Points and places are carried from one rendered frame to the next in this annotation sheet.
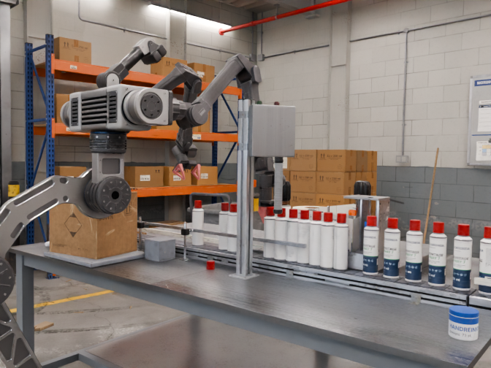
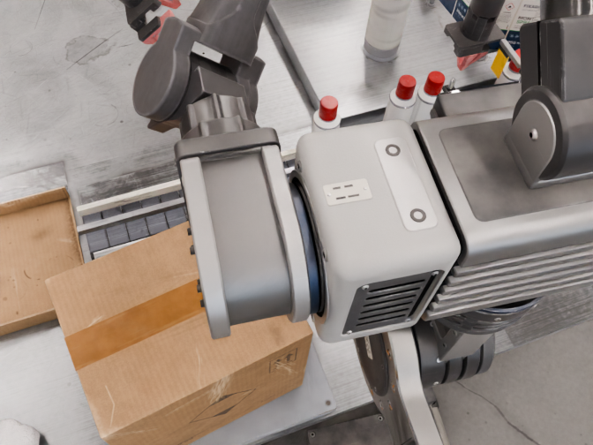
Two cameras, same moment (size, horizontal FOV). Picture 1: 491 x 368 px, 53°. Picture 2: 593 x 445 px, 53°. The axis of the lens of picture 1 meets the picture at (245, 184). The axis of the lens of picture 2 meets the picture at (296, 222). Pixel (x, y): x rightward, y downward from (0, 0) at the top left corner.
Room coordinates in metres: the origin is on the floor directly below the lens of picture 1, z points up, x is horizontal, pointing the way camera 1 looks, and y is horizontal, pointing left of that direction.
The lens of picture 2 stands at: (1.90, 0.88, 1.90)
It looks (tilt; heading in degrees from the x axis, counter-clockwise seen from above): 60 degrees down; 297
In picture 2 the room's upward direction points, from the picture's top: 5 degrees clockwise
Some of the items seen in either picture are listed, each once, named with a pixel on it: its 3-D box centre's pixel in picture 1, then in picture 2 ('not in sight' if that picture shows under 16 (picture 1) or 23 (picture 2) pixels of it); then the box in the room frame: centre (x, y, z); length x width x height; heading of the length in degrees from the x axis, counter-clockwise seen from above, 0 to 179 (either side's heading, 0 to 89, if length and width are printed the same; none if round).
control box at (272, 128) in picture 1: (269, 131); not in sight; (1.85, -0.09, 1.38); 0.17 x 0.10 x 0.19; 107
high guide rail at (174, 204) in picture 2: (200, 231); (355, 154); (2.13, 0.19, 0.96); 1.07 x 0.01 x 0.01; 52
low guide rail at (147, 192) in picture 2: (212, 240); (338, 141); (2.19, 0.15, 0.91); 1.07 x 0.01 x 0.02; 52
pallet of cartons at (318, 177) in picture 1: (320, 207); not in sight; (5.95, -0.92, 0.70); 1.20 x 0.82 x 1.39; 50
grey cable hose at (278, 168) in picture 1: (278, 185); not in sight; (1.80, -0.12, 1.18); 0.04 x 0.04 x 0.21
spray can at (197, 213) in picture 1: (197, 223); (324, 137); (2.20, 0.21, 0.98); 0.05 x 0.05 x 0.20
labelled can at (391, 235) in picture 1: (391, 247); not in sight; (1.63, -0.50, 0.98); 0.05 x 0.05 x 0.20
